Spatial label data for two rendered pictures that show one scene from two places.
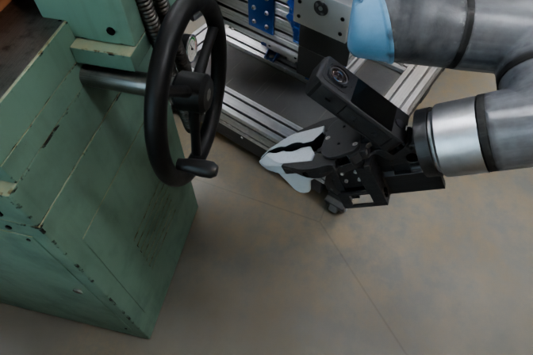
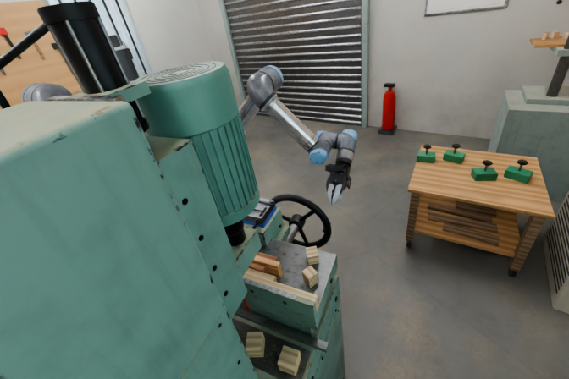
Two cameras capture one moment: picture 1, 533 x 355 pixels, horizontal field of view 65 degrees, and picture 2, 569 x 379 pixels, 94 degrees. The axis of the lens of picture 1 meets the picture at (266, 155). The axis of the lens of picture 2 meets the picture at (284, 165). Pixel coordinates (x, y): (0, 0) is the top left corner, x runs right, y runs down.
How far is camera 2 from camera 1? 0.97 m
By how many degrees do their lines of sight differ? 55
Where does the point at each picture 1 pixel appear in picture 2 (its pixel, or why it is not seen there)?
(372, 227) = not seen: hidden behind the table
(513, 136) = (352, 145)
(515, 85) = (341, 142)
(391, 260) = not seen: hidden behind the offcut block
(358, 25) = (323, 155)
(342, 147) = (341, 176)
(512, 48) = (333, 140)
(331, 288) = not seen: hidden behind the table
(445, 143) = (349, 156)
